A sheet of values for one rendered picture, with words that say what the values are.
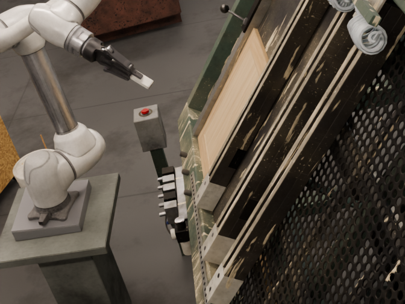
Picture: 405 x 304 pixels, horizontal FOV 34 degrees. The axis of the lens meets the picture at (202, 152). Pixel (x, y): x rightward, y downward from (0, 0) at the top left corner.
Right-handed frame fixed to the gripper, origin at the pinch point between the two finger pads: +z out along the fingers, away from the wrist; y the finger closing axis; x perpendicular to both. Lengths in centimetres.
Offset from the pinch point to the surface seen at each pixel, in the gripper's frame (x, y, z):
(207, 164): 16, -62, 29
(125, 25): 212, -319, -115
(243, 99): 34, -34, 28
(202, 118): 38, -71, 16
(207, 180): 1, -43, 33
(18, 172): 10, -200, -71
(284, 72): 30.9, -0.7, 37.0
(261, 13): 69, -28, 16
